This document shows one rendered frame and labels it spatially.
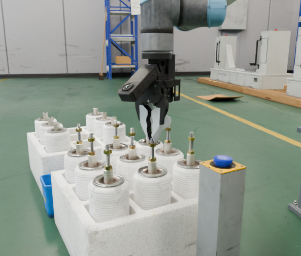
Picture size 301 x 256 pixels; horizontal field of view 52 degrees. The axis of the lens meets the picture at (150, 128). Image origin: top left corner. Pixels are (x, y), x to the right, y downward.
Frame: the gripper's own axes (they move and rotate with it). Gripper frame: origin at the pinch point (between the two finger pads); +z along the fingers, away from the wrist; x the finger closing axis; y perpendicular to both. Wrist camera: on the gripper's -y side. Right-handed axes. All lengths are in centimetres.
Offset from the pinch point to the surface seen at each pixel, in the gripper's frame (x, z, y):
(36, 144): 67, 16, 7
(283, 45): 82, -27, 357
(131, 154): 10.5, 7.8, 4.0
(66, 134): 51, 10, 11
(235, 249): -22.8, 22.0, 1.9
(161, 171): -2.0, 9.0, 1.7
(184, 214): -9.0, 18.5, 2.2
